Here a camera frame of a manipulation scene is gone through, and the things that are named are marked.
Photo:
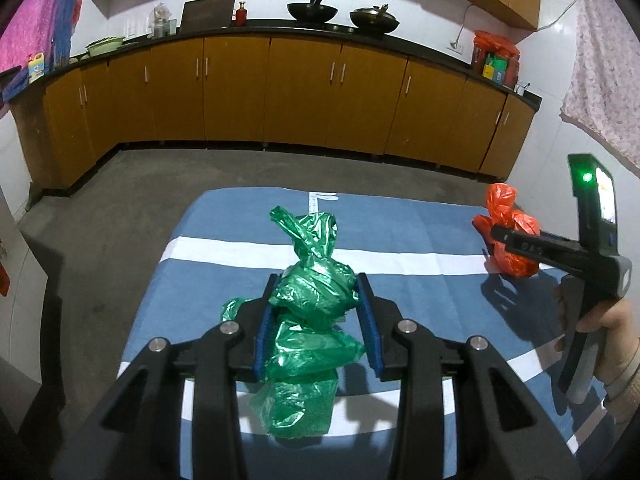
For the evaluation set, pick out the pink and blue hanging blanket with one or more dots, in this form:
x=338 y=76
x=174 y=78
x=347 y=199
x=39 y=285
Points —
x=35 y=10

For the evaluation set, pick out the yellow detergent bottle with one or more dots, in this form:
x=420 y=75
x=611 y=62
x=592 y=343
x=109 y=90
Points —
x=36 y=67

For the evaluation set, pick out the small knotted red plastic bag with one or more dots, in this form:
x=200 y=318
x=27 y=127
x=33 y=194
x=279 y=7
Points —
x=502 y=200

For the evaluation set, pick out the green plastic bag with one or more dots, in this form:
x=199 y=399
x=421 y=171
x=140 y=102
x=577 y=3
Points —
x=305 y=360

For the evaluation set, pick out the clear glass jar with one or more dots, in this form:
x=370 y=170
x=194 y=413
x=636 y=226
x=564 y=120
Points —
x=161 y=16

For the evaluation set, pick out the blue white striped cloth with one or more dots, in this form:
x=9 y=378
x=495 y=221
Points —
x=400 y=240

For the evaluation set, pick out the white wall socket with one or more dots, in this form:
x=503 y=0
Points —
x=456 y=46

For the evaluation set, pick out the brown cutting board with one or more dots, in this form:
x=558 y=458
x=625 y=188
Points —
x=207 y=12

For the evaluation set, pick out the open black wok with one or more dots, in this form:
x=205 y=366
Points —
x=312 y=10

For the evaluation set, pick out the white appliance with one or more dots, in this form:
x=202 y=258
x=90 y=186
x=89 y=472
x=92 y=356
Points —
x=20 y=285

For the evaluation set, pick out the floral hanging cloth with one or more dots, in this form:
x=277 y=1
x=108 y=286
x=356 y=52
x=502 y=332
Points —
x=605 y=85

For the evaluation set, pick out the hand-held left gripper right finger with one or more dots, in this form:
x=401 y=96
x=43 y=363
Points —
x=371 y=335

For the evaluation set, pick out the black kitchen countertop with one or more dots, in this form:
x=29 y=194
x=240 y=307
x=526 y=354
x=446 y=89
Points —
x=280 y=29

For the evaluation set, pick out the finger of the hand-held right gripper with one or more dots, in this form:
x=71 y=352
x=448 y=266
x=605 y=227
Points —
x=530 y=247

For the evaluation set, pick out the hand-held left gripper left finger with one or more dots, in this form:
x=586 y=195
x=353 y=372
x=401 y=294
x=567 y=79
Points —
x=262 y=345

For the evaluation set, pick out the red bottle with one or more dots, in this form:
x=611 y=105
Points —
x=241 y=14

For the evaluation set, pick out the green basin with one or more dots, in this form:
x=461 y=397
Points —
x=105 y=45

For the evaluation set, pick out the white mug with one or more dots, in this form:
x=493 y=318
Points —
x=522 y=89

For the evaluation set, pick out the red bag of groceries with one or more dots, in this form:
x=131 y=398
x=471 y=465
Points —
x=495 y=57

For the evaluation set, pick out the wooden lower kitchen cabinets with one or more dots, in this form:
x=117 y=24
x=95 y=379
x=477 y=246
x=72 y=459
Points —
x=300 y=95

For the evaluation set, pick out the black wok with lid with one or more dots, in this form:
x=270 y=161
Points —
x=375 y=19

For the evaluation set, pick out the person's right hand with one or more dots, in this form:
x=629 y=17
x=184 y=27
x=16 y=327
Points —
x=620 y=325

